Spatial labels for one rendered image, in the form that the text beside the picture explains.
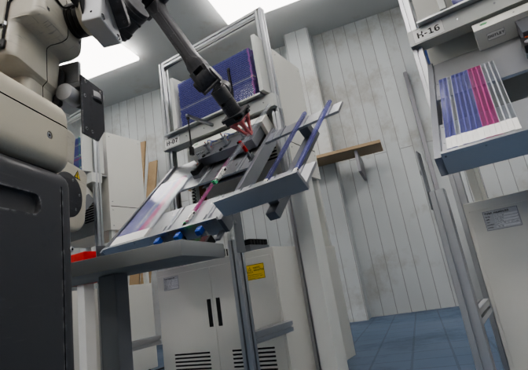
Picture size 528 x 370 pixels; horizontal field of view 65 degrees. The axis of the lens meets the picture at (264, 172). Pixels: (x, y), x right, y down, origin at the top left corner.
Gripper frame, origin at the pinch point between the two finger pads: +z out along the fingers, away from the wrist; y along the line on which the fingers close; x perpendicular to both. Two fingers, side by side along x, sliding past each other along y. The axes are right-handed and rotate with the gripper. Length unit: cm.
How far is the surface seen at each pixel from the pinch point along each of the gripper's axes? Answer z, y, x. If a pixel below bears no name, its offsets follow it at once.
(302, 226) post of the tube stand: 30.0, -12.0, 21.5
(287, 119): 25, 26, -67
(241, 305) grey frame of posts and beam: 41, 13, 42
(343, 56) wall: 87, 100, -365
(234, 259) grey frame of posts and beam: 30.3, 14.7, 30.7
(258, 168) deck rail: 22.3, 20.5, -16.5
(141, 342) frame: 56, 87, 44
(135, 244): 15, 63, 27
